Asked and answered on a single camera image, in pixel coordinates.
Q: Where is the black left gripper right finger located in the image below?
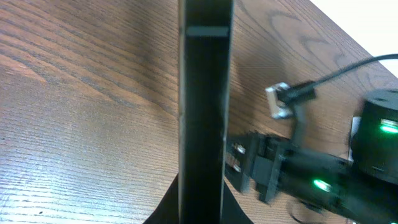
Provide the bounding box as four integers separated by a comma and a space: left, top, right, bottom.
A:
221, 181, 253, 224

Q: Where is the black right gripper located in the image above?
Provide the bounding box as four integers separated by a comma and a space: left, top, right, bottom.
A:
225, 105, 351, 205

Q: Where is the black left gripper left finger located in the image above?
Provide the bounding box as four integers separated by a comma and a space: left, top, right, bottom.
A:
144, 175, 179, 224

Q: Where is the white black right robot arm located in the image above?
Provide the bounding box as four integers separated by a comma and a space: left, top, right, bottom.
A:
226, 89, 397, 223

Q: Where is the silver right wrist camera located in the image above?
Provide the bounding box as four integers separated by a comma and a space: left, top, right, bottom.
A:
265, 82, 293, 119

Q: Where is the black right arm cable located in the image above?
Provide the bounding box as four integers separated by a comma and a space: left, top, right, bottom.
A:
281, 53, 398, 105

